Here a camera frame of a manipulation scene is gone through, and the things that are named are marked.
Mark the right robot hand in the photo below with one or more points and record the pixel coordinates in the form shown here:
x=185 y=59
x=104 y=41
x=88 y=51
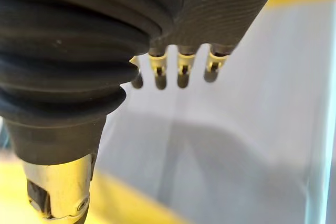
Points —
x=78 y=51

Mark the translucent plastic box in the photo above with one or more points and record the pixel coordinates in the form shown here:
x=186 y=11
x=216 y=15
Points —
x=223 y=129

